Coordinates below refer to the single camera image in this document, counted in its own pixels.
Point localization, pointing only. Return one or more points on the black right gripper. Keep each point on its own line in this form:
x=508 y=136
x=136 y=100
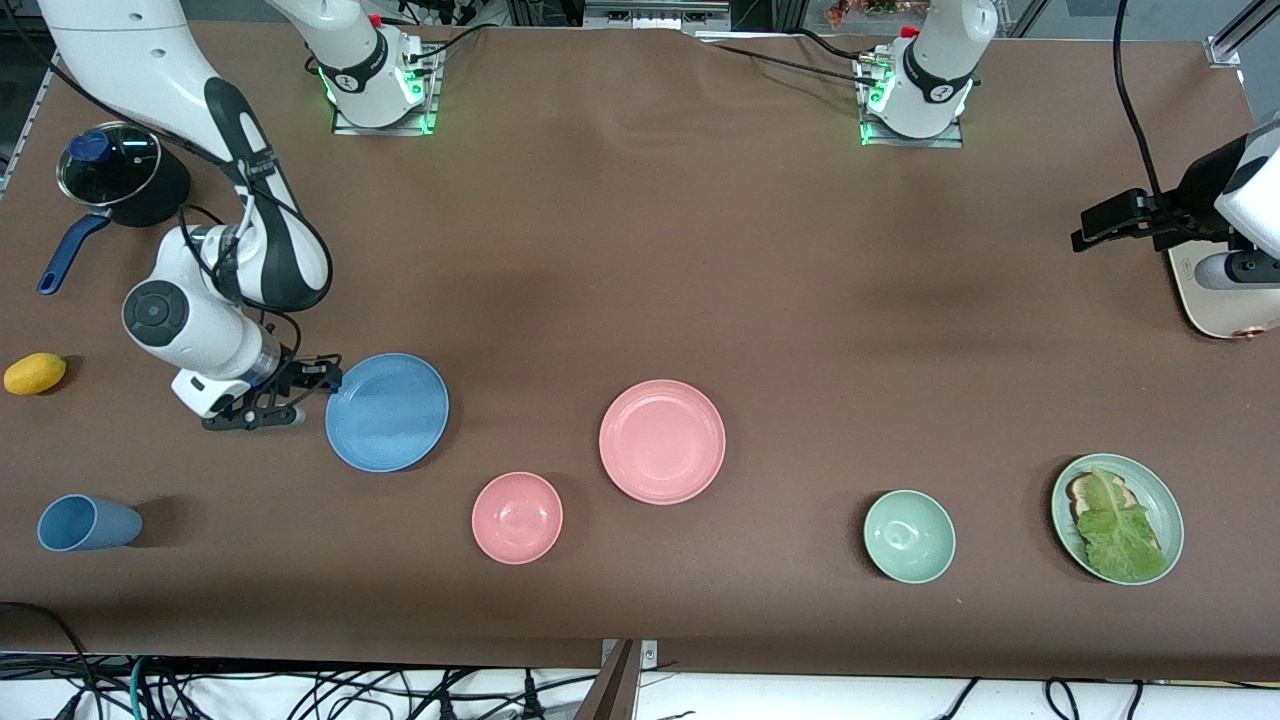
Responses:
x=297 y=372

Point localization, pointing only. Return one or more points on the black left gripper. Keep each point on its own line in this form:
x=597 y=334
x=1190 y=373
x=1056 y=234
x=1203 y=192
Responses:
x=1192 y=196

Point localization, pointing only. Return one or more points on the blue plate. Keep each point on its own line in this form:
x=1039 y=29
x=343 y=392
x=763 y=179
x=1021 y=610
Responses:
x=387 y=412

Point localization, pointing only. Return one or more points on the pink plate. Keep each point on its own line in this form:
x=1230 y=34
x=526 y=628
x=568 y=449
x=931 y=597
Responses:
x=662 y=441

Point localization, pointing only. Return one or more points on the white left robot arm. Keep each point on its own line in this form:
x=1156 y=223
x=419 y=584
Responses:
x=935 y=70

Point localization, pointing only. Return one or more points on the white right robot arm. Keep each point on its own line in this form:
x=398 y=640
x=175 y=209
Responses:
x=200 y=330

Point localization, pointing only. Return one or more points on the small pink bowl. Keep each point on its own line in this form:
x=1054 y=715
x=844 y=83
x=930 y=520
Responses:
x=517 y=518

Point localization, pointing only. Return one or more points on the bread slice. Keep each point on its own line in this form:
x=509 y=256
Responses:
x=1078 y=488

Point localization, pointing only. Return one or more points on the blue cup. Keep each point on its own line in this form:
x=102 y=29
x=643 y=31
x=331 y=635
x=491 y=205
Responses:
x=100 y=525

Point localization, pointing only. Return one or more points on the yellow lemon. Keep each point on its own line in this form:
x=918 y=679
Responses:
x=35 y=373

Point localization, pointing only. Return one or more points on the green plate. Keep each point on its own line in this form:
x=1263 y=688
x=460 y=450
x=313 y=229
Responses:
x=1165 y=510

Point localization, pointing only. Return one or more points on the green lettuce leaf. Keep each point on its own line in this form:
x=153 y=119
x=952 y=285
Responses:
x=1120 y=535

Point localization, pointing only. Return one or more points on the orange flowers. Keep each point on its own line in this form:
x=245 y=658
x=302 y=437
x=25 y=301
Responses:
x=860 y=12

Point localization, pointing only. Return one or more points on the brown table cover mat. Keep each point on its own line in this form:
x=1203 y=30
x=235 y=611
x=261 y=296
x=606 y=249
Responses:
x=640 y=250

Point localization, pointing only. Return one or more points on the small green bowl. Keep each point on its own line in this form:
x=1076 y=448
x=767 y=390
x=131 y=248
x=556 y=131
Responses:
x=909 y=536

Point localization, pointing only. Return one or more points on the white power strip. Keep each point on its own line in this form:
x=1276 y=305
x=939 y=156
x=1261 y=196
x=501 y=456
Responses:
x=440 y=10

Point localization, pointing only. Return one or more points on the aluminium frame rail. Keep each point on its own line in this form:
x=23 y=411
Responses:
x=1225 y=50
x=30 y=100

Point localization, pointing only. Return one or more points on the metal table bracket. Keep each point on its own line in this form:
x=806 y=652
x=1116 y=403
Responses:
x=648 y=655

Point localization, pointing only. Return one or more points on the dark brown post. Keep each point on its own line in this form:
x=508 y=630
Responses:
x=615 y=695

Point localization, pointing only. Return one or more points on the aluminium frame beam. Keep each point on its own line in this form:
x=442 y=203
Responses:
x=655 y=15

